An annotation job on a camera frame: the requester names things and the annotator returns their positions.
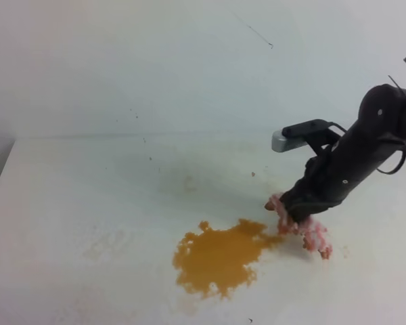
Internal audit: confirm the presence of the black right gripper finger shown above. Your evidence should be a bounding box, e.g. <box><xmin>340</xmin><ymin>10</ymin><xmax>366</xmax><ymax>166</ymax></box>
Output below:
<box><xmin>289</xmin><ymin>202</ymin><xmax>328</xmax><ymax>224</ymax></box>

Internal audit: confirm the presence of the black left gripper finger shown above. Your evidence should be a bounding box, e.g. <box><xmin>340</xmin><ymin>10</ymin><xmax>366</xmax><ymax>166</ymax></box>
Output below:
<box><xmin>279</xmin><ymin>189</ymin><xmax>306</xmax><ymax>212</ymax></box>

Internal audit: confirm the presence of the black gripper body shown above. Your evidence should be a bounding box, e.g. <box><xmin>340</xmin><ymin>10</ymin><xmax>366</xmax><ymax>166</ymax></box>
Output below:
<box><xmin>292</xmin><ymin>127</ymin><xmax>388</xmax><ymax>208</ymax></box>

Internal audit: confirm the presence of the pink striped rag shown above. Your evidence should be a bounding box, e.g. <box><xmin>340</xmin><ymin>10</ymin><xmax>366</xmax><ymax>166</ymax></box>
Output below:
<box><xmin>265</xmin><ymin>194</ymin><xmax>333</xmax><ymax>259</ymax></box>

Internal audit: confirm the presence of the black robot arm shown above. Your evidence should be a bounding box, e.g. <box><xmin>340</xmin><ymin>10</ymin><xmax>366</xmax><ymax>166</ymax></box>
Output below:
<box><xmin>271</xmin><ymin>84</ymin><xmax>406</xmax><ymax>223</ymax></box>

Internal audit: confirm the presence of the brown coffee stain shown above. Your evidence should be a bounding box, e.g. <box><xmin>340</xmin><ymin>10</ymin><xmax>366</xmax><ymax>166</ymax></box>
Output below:
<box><xmin>172</xmin><ymin>219</ymin><xmax>283</xmax><ymax>299</ymax></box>

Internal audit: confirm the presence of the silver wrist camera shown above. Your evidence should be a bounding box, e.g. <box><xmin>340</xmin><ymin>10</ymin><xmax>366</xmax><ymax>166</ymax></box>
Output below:
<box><xmin>271</xmin><ymin>119</ymin><xmax>346</xmax><ymax>156</ymax></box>

